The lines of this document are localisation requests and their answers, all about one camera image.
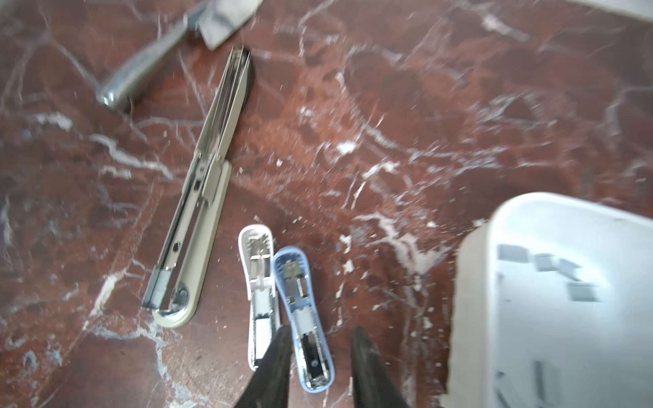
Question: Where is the white plastic tray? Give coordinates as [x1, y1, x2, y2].
[441, 192, 652, 407]

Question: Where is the blue staple box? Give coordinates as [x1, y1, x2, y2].
[272, 246, 335, 394]

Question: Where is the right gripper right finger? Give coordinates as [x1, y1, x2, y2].
[351, 326, 409, 408]

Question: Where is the metal garden trowel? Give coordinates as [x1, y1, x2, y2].
[96, 0, 263, 112]

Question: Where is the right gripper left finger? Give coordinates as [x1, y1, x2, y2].
[234, 326, 294, 408]

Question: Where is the small white cylinder piece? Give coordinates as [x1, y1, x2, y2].
[238, 224, 281, 371]

